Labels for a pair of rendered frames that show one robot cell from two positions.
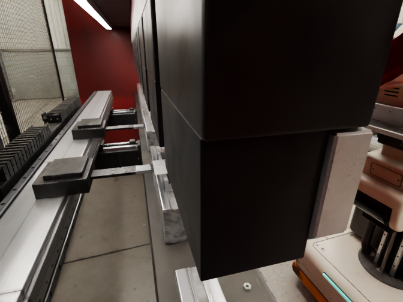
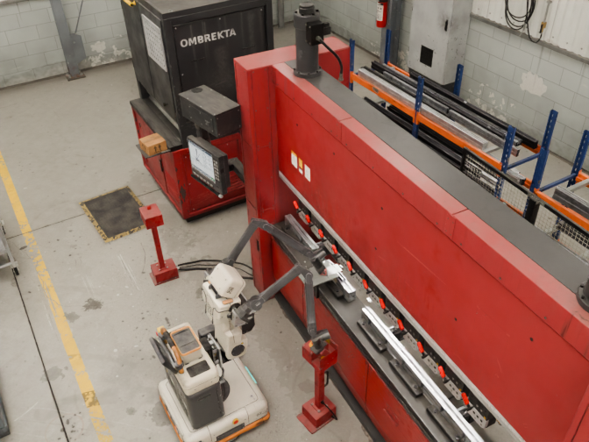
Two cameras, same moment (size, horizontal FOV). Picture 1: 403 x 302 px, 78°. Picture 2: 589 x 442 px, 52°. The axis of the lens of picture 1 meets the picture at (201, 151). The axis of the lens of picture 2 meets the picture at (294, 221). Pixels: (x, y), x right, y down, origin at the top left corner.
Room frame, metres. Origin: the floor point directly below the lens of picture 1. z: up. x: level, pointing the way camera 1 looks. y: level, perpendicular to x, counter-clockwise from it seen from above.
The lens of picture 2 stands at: (3.80, -0.83, 4.05)
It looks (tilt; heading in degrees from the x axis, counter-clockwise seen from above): 38 degrees down; 169
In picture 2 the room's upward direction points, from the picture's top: 2 degrees counter-clockwise
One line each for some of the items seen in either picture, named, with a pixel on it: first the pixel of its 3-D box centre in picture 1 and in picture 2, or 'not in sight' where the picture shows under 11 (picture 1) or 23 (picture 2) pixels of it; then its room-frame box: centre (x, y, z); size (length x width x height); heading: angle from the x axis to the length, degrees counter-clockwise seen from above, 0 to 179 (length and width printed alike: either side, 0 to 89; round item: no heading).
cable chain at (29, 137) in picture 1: (22, 147); not in sight; (0.68, 0.53, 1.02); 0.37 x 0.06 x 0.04; 15
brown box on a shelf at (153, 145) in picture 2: not in sight; (152, 143); (-1.55, -1.20, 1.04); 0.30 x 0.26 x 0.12; 19
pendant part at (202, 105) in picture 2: not in sight; (214, 146); (-0.52, -0.65, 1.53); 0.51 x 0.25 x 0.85; 29
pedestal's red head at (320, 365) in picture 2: not in sight; (319, 351); (1.12, -0.16, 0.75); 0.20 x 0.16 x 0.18; 26
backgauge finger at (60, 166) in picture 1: (100, 171); not in sight; (0.55, 0.25, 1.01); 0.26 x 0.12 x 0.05; 105
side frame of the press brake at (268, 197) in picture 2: not in sight; (295, 181); (-0.40, 0.01, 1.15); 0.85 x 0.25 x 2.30; 105
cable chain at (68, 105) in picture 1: (66, 107); not in sight; (1.22, 0.68, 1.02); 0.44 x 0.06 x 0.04; 15
